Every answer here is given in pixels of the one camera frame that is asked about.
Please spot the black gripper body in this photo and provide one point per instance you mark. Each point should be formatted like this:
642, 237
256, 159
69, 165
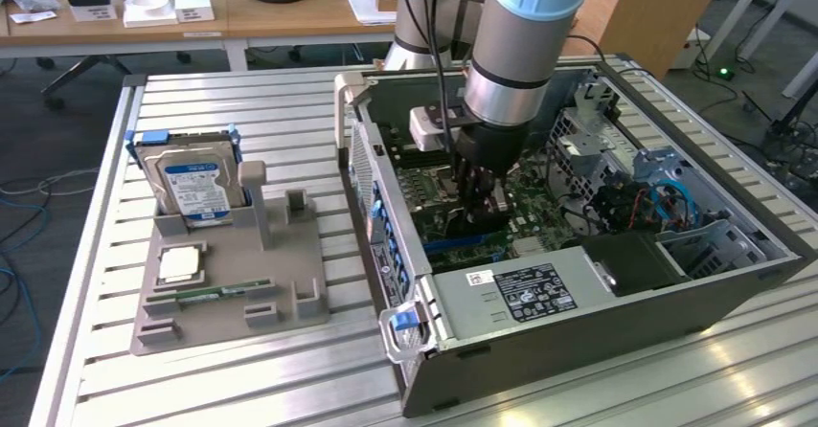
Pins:
495, 144

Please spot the graphics card with black fan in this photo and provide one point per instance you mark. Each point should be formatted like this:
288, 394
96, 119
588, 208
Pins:
460, 226

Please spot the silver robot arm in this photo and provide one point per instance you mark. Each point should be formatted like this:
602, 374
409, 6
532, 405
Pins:
511, 39

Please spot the CPU socket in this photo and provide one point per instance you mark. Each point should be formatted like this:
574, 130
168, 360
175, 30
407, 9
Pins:
444, 183

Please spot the green motherboard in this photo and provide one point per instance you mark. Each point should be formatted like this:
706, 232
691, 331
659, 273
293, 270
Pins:
543, 216

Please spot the blue expansion slot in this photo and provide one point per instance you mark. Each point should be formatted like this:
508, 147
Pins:
447, 246

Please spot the silver chipset heatsink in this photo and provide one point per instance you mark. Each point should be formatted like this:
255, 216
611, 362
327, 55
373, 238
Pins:
527, 247

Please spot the perforated metal cage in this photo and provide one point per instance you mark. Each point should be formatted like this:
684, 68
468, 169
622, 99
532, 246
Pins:
587, 159

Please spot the silver power supply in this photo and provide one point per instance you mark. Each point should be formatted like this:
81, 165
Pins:
465, 302

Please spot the blue release latch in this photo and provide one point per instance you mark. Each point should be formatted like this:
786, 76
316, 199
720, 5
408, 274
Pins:
401, 322

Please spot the stack of white papers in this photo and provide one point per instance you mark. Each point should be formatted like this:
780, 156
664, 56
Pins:
367, 10

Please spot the wooden cabinet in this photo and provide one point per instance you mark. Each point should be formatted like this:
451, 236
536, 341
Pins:
639, 15

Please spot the white socket box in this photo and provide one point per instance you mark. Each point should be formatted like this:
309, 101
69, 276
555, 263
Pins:
688, 56

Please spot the open grey PC case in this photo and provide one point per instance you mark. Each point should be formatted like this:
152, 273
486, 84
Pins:
575, 360

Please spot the silver disk bay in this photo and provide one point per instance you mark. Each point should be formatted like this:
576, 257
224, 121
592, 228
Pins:
722, 250

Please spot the device with green light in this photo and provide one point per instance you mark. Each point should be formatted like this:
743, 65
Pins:
723, 71

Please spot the wooden desk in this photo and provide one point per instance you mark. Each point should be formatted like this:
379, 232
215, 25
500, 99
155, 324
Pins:
287, 15
57, 32

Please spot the grey parts rack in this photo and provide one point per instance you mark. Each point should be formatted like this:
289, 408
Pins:
223, 264

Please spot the black stand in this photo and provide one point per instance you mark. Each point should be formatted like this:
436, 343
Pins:
782, 128

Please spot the hard disk in blue carrier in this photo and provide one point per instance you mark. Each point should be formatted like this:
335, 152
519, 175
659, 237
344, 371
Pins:
191, 187

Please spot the green RAM stick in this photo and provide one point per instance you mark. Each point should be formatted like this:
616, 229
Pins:
211, 293

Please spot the silver CPU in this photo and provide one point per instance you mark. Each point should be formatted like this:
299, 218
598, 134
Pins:
179, 264

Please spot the white cube box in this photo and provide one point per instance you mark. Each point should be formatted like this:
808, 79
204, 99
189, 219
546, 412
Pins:
191, 8

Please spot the flat white box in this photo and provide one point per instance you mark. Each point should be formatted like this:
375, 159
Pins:
153, 21

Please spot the white tape roll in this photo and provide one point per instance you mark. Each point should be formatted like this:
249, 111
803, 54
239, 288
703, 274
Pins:
132, 6

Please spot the black chair base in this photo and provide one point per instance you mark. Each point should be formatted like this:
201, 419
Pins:
69, 77

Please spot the black and white box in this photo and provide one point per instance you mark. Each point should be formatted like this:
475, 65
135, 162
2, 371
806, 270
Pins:
89, 13

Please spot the white card pink print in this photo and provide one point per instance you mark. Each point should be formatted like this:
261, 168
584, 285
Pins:
32, 16

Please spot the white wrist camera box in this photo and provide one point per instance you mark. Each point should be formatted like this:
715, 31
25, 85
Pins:
428, 130

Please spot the silver drive bracket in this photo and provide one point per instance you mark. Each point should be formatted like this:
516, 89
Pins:
658, 164

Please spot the white desk frame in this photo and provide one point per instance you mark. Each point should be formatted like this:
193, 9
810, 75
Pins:
802, 80

